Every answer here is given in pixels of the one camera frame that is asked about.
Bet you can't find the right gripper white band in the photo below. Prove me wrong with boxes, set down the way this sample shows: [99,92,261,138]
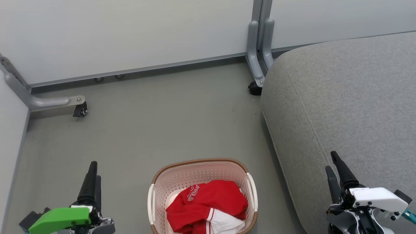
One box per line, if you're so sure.
[326,151,409,234]

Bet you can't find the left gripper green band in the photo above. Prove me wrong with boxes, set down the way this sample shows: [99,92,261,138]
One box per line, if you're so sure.
[29,161,116,234]

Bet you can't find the red shirt with striped cuff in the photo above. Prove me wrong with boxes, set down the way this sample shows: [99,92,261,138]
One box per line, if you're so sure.
[166,203,246,234]

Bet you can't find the red shorts with white stripe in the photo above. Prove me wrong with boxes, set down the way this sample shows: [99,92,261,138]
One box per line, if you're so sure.
[178,180,249,220]

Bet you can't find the grey fabric sofa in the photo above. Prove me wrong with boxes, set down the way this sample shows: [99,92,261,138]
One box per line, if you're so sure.
[260,32,416,234]

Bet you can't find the black caster wheel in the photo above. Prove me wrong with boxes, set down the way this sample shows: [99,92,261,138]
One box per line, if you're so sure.
[248,81,263,96]
[73,102,88,118]

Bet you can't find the grey curved partition foot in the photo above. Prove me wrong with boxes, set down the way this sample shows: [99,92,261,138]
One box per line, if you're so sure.
[5,72,86,112]

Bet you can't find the pink perforated laundry basket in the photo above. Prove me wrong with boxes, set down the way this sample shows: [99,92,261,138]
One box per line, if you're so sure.
[148,158,258,234]

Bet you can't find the long grey partition foot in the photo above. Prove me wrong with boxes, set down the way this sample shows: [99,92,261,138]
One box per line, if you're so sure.
[246,21,265,88]

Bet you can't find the short grey partition foot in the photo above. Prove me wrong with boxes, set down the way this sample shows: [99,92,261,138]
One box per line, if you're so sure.
[262,19,275,71]

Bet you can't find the grey corner partition frame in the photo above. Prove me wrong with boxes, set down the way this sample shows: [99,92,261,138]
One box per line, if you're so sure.
[0,54,31,93]

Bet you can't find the grey partition post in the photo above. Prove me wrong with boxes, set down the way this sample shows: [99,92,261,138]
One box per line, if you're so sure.
[252,0,273,51]

